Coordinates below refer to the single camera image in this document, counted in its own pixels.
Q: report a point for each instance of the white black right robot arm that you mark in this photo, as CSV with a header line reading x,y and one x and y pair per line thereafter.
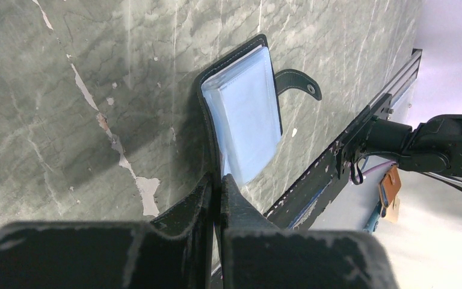
x,y
434,146

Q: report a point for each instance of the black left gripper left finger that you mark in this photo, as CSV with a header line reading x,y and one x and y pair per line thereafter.
x,y
171,251

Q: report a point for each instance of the black leather card holder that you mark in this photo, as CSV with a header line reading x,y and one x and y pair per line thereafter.
x,y
239,97

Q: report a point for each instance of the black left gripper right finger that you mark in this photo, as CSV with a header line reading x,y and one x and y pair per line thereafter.
x,y
255,253

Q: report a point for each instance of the brown leather tag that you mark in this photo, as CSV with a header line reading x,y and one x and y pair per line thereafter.
x,y
389,188

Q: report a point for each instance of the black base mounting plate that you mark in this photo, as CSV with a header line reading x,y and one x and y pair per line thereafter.
x,y
320,183

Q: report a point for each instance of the aluminium frame rail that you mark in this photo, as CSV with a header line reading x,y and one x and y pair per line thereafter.
x,y
408,72

